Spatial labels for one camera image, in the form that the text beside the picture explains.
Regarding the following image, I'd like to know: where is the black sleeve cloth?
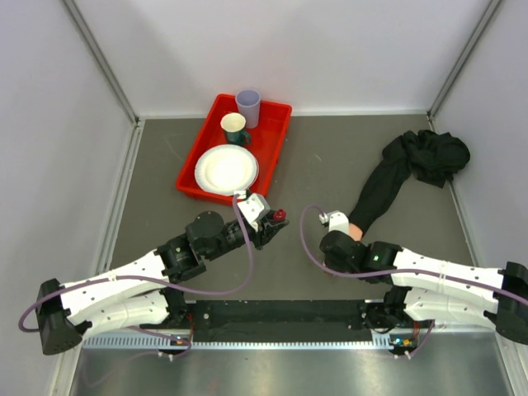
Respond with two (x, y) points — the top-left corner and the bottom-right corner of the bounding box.
(348, 130), (470, 233)

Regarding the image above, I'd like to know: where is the lavender plastic cup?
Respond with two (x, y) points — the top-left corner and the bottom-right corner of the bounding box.
(235, 89), (261, 129)

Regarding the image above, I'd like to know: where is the purple cable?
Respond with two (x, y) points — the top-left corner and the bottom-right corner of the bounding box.
(19, 191), (255, 333)
(299, 205), (528, 309)

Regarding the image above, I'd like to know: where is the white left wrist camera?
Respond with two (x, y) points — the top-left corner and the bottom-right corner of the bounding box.
(234, 190), (271, 229)

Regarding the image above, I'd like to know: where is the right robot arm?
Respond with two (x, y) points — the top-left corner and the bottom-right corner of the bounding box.
(319, 231), (527, 344)

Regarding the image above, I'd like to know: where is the red nail polish bottle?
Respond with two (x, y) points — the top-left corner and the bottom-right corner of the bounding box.
(273, 209), (286, 221)

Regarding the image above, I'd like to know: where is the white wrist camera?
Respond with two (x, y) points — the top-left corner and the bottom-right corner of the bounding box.
(318, 210), (350, 236)
(234, 190), (271, 229)

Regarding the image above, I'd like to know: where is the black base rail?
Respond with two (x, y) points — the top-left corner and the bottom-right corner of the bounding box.
(190, 300), (372, 343)

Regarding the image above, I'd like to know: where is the red plastic tray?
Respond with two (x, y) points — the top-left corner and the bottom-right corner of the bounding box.
(175, 93), (292, 205)

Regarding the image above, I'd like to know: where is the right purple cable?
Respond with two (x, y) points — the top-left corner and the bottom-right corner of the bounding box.
(299, 205), (528, 309)

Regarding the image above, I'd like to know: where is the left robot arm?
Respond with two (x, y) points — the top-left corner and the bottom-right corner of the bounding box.
(35, 210), (289, 356)

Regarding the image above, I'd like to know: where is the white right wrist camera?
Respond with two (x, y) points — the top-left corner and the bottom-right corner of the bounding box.
(318, 210), (350, 236)

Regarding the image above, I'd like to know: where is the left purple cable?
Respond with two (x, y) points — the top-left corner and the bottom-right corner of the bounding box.
(19, 191), (255, 333)

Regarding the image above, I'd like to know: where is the mannequin hand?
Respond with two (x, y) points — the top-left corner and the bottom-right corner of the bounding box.
(321, 224), (365, 276)

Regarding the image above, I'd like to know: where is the white paper plate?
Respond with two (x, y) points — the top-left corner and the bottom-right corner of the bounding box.
(194, 144), (259, 196)

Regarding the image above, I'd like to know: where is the green mug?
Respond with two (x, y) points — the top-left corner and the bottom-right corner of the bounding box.
(223, 128), (252, 146)

